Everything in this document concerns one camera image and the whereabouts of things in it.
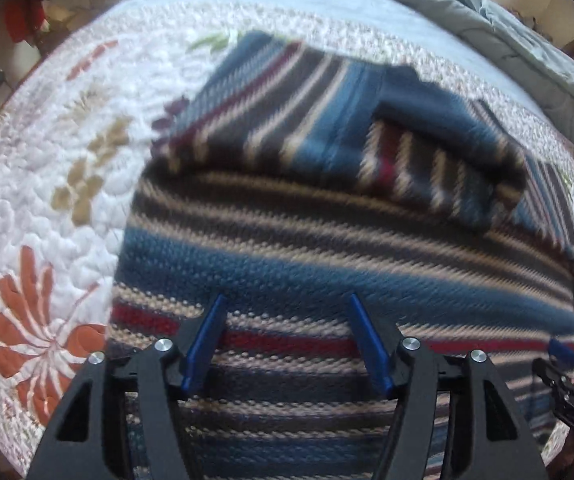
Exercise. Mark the striped knitted sweater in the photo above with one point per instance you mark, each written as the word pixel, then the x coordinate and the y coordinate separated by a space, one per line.
pixel 317 240

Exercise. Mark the white floral quilt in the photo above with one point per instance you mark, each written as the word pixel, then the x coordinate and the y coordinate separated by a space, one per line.
pixel 52 170

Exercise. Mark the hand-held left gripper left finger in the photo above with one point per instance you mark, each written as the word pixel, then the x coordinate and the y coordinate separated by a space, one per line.
pixel 207 340

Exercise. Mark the grey-blue comforter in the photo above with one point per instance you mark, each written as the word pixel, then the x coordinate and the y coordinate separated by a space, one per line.
pixel 507 25

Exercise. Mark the red hanging cloth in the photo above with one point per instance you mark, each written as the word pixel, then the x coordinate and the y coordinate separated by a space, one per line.
pixel 24 17

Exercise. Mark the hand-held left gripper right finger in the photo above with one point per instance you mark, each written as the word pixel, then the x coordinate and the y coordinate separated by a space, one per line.
pixel 369 345

